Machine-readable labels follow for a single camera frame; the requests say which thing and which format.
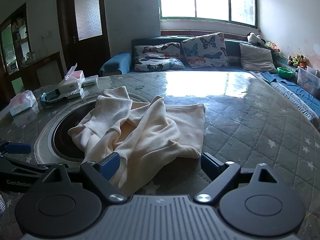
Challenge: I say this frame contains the cream sweatshirt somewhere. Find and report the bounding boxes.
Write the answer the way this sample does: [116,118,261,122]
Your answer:
[68,86,206,196]

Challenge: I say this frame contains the black induction cooktop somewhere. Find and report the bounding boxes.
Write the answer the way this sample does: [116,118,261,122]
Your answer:
[51,101,99,160]

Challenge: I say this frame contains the soft tissue pack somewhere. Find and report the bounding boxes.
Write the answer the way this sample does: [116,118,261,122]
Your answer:
[9,90,36,116]

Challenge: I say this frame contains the dark wooden cabinet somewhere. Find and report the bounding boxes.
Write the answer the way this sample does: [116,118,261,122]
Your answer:
[1,3,64,102]

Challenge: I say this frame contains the green transparent flat case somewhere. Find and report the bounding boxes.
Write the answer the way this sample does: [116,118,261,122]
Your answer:
[82,75,99,88]

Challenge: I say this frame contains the pink white tissue box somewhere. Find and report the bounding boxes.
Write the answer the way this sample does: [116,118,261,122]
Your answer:
[58,63,85,94]

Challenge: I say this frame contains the blue sofa blanket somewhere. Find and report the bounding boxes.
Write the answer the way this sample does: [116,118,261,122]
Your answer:
[260,72,319,126]

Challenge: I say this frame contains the green plastic bowl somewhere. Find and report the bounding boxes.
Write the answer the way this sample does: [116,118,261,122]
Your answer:
[277,67,295,79]

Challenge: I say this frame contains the grey plain cushion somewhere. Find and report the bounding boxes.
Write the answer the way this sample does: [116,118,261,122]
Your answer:
[239,43,276,73]

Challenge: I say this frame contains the blue sofa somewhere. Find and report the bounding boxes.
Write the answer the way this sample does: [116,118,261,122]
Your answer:
[99,33,319,128]

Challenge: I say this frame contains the upright butterfly pillow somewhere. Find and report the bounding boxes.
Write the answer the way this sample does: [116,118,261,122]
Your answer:
[181,33,229,68]

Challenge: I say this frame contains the clear plastic storage box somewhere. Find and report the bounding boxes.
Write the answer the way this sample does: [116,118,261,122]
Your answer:
[297,67,319,99]

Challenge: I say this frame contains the lying butterfly pillow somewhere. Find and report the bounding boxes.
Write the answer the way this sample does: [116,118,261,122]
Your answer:
[133,42,185,72]

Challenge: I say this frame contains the colourful plush toys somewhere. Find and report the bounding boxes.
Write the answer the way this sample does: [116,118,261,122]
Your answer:
[287,54,307,69]

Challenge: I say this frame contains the pink green plush toy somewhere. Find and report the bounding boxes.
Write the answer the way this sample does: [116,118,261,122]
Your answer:
[265,41,280,53]

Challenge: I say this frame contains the panda plush toy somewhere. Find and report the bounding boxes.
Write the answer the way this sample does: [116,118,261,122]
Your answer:
[247,32,266,46]

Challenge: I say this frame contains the dark wooden door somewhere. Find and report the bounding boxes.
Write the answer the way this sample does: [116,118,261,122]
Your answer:
[56,0,111,76]

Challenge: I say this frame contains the green framed window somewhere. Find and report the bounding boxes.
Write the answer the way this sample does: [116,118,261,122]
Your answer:
[158,0,257,28]

